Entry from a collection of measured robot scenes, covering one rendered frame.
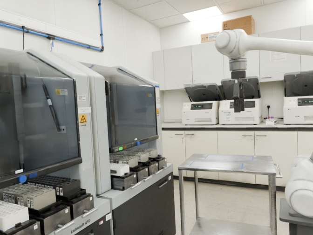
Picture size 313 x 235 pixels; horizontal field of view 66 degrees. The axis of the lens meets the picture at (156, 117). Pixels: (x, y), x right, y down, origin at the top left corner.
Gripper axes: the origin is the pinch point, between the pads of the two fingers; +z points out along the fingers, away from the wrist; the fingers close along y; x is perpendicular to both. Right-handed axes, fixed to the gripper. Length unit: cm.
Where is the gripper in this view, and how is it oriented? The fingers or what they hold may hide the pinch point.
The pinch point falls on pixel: (239, 109)
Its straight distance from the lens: 135.3
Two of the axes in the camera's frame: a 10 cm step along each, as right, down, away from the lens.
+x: -8.8, 0.2, 4.8
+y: 4.7, -0.7, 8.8
